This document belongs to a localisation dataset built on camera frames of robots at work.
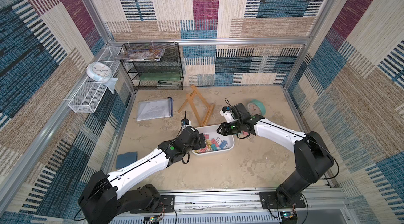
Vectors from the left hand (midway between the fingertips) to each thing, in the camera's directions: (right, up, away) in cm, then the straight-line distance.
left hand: (198, 137), depth 82 cm
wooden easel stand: (+7, +12, +19) cm, 24 cm away
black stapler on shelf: (-26, +32, +29) cm, 51 cm away
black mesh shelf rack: (-31, +43, +26) cm, 60 cm away
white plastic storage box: (+10, -5, +9) cm, 14 cm away
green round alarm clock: (+35, +15, +15) cm, 41 cm away
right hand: (+11, +3, +5) cm, 13 cm away
